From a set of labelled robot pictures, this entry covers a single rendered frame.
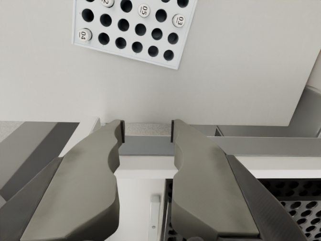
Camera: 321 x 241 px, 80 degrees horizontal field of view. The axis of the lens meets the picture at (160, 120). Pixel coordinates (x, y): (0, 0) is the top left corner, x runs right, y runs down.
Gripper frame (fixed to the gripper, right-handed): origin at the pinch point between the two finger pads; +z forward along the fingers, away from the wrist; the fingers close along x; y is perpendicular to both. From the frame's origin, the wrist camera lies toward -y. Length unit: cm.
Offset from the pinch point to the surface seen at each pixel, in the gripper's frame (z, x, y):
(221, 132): 45, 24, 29
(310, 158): 4.6, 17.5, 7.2
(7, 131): 90, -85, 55
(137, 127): 91, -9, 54
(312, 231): 2.3, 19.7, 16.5
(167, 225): 1.9, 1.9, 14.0
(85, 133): 5.5, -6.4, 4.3
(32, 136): 49, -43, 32
